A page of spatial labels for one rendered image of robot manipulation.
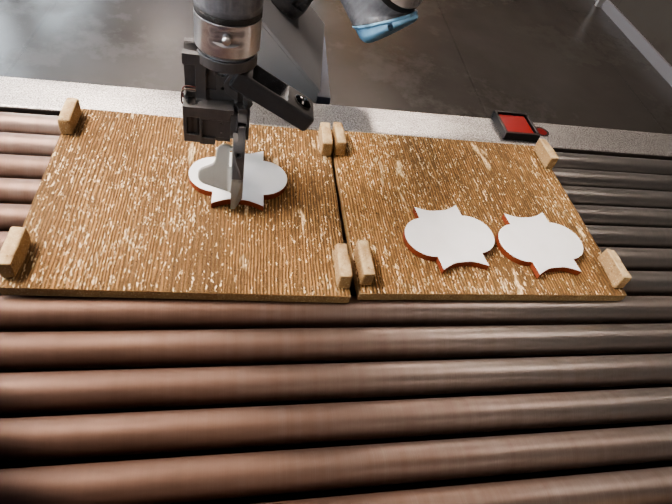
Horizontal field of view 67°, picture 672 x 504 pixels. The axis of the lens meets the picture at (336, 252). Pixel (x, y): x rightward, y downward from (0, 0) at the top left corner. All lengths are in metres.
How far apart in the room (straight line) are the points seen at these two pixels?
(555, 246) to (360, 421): 0.42
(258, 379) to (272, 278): 0.13
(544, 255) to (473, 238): 0.11
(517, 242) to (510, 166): 0.20
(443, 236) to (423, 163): 0.18
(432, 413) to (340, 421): 0.11
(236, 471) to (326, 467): 0.09
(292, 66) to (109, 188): 0.44
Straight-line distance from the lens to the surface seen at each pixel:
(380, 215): 0.76
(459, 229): 0.77
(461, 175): 0.89
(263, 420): 0.57
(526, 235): 0.82
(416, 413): 0.61
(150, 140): 0.84
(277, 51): 1.01
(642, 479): 0.72
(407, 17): 1.02
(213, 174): 0.69
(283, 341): 0.62
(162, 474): 0.56
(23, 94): 1.00
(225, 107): 0.66
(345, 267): 0.64
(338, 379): 0.61
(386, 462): 0.58
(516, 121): 1.12
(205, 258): 0.67
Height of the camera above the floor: 1.45
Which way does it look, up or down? 48 degrees down
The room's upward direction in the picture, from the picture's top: 16 degrees clockwise
